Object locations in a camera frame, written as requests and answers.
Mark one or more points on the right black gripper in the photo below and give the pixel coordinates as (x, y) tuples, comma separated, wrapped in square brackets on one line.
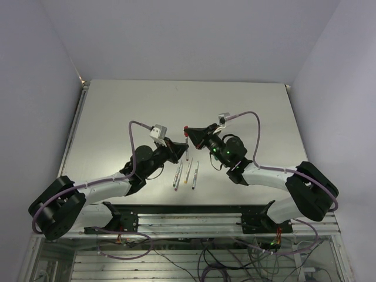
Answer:
[(198, 137)]

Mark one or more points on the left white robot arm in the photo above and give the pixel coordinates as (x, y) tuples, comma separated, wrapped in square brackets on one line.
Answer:
[(57, 209)]

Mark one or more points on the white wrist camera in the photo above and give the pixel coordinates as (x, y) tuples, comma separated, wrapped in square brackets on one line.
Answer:
[(222, 119), (158, 132)]

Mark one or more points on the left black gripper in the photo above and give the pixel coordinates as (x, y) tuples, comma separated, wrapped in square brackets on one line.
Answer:
[(173, 149)]

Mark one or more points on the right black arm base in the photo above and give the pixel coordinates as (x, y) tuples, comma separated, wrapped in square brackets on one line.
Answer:
[(254, 220)]

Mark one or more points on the red white pen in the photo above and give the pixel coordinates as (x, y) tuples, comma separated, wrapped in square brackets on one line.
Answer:
[(187, 149)]

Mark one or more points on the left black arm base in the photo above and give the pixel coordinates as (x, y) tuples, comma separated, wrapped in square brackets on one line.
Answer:
[(106, 218)]

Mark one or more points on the yellow white pen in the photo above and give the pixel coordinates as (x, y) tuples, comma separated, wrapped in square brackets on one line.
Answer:
[(188, 171)]

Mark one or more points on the aluminium frame rail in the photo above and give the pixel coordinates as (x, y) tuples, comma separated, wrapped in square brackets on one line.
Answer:
[(224, 225)]

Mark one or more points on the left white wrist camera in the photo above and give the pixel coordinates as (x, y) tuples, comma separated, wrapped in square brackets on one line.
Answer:
[(158, 132)]

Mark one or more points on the magenta white pen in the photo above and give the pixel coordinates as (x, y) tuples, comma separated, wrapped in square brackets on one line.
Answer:
[(178, 179)]

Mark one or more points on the green white pen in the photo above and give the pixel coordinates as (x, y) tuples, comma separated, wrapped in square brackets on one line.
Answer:
[(177, 174)]

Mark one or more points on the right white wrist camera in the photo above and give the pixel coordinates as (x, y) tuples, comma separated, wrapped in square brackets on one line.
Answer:
[(222, 119)]

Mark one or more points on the blue white pen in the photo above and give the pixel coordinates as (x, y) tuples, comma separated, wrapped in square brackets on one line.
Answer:
[(195, 176)]

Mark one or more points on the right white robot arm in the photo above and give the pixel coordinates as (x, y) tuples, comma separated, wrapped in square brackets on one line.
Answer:
[(312, 195)]

